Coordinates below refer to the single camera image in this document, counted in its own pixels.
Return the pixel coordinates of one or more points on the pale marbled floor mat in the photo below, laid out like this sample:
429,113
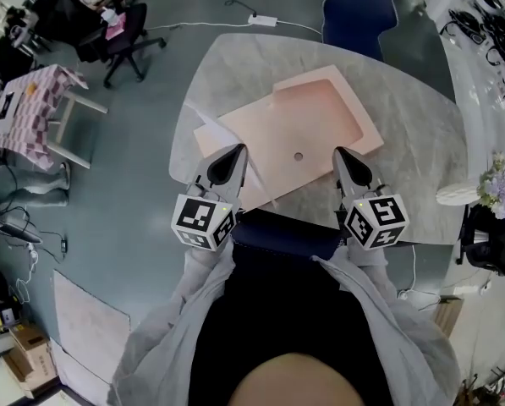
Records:
91,324

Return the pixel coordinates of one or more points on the table with checked pink cloth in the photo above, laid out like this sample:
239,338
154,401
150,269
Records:
32,112

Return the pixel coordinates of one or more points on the person's right forearm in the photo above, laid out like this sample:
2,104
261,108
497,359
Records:
396,332

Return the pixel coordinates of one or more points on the long white power strip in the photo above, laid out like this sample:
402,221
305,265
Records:
262,20

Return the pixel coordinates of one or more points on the blue upholstered chair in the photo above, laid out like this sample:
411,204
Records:
358,15
286,233

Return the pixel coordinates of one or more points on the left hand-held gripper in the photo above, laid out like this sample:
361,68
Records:
193,218

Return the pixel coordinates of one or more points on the person's left forearm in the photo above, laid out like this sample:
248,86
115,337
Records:
171,332

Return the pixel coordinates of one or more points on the grey marble table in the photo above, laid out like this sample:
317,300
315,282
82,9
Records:
421,142

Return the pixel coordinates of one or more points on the bunch of pale flowers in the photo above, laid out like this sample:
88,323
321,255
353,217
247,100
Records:
499,184

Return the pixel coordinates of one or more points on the person's black clothes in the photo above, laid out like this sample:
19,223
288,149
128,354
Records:
286,311

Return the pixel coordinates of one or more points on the white ribbed vase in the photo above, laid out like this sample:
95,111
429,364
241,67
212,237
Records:
457,195

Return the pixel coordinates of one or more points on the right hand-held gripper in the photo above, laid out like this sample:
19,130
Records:
383,214

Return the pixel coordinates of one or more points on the cardboard box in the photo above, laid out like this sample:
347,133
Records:
28,358

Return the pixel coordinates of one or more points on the person's chin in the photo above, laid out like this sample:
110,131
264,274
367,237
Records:
294,383

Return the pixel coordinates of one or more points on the pink tissue box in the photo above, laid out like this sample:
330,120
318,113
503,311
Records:
116,25

